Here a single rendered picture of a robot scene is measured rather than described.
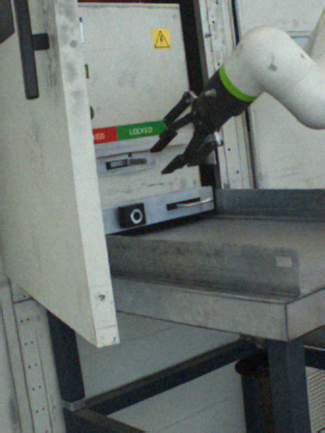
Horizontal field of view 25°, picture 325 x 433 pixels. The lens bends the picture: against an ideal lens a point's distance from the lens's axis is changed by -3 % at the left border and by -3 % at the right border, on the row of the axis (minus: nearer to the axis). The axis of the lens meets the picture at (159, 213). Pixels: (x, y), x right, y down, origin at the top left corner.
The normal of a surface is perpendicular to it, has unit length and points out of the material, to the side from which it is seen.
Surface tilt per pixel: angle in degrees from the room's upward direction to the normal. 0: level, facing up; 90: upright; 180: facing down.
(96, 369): 90
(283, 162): 90
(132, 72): 90
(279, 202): 90
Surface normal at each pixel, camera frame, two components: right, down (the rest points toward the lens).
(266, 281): -0.75, 0.17
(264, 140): 0.65, 0.02
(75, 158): 0.39, 0.07
